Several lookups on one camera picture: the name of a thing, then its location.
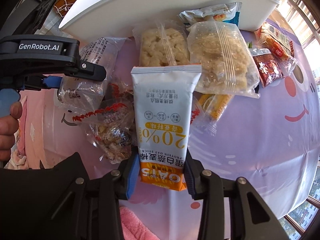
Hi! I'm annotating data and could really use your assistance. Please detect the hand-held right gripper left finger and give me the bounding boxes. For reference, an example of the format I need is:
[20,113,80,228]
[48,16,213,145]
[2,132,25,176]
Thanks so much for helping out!
[37,152,141,240]

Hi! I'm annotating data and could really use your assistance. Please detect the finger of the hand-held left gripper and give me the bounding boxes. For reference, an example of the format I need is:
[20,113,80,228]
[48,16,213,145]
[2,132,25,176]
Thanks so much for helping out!
[22,75,62,91]
[64,60,107,82]

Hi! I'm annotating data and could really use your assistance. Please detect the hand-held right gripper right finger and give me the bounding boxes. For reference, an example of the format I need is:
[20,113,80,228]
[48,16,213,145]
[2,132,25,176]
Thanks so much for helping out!
[184,152,283,240]

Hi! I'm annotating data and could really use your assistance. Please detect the clear packet with printed text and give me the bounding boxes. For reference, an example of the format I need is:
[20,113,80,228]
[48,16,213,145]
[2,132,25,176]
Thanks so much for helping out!
[54,37,131,116]

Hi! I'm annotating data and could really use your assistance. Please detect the small clear red-print packet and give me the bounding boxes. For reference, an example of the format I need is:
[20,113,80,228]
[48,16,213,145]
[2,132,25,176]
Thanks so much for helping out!
[107,80,135,101]

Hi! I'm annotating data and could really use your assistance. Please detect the clear red-edged peanut candy packet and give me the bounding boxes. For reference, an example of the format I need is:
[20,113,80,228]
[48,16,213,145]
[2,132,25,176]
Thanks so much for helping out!
[72,97,136,165]

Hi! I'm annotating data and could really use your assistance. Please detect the grey foil packets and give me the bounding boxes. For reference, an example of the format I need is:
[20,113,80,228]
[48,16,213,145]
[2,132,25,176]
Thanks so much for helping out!
[188,97,218,143]

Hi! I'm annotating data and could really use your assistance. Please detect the white orange oat bar packet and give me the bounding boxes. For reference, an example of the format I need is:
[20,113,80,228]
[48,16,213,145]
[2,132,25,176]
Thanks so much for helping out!
[130,64,202,192]

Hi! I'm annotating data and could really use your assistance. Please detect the clear chunky rice crisp packet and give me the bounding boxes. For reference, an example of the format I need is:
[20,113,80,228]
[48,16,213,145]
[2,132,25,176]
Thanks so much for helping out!
[132,21,191,68]

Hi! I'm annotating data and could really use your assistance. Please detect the white plastic bin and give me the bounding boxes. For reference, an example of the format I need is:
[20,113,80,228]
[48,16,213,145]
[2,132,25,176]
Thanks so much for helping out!
[59,0,280,39]

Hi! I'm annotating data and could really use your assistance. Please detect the clear fine rice crisp packet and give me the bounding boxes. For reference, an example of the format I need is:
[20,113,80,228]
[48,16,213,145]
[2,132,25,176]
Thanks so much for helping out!
[187,21,260,99]

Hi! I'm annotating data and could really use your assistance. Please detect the blue white snack packet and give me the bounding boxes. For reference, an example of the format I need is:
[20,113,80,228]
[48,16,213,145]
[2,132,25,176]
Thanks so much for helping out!
[179,2,242,30]

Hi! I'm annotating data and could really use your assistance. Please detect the dark red snack packet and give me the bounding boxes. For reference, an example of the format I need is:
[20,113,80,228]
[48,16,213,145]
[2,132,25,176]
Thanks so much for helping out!
[251,48,285,88]

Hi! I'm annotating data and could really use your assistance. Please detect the person's left hand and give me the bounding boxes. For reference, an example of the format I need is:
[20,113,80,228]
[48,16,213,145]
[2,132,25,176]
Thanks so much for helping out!
[0,103,23,168]

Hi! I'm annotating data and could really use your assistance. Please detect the pink plush blanket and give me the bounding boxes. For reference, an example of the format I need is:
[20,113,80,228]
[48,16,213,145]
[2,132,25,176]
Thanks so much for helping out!
[118,206,161,240]

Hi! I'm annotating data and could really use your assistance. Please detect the cartoon printed tablecloth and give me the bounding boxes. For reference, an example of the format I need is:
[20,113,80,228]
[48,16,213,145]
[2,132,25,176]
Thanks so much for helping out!
[15,12,320,220]

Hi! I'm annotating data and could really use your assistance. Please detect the orange yellow snack packet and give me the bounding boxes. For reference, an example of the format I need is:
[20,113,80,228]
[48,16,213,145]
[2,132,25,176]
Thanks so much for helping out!
[197,94,234,121]

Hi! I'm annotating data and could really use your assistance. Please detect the red clear snack packet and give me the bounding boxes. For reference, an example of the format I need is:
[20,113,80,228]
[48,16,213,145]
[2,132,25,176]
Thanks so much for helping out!
[255,22,298,68]

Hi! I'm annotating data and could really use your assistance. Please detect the white cable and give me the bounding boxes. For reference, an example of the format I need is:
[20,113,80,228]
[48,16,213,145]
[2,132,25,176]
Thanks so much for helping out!
[57,0,71,18]

